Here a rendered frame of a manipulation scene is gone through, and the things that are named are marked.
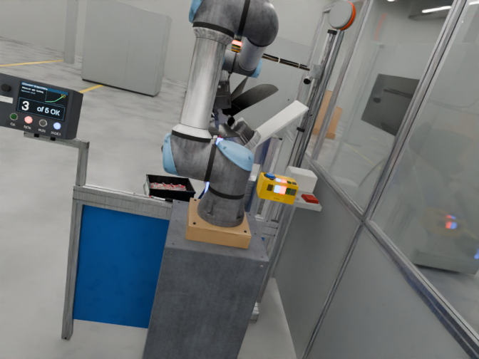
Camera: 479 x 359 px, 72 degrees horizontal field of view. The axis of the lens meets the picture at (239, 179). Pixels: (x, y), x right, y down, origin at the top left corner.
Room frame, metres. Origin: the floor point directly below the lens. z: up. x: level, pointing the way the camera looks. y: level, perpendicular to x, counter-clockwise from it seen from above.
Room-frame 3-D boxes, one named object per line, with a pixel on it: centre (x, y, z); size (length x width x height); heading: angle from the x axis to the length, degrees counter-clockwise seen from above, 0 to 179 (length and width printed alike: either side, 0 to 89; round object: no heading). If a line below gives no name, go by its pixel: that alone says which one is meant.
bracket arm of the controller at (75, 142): (1.23, 0.74, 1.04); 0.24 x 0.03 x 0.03; 100
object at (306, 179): (1.97, -0.36, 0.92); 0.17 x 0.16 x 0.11; 100
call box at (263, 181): (1.38, -0.17, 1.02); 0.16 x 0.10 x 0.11; 100
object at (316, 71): (2.13, -0.26, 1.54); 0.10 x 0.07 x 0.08; 135
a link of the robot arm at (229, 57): (1.35, 0.20, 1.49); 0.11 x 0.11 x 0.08; 7
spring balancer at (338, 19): (2.19, -0.33, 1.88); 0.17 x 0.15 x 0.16; 10
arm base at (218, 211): (0.94, 0.03, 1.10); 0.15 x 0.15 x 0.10
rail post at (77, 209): (1.24, 0.64, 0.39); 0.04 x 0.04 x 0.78; 10
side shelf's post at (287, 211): (1.89, -0.34, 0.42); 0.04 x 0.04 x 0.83; 10
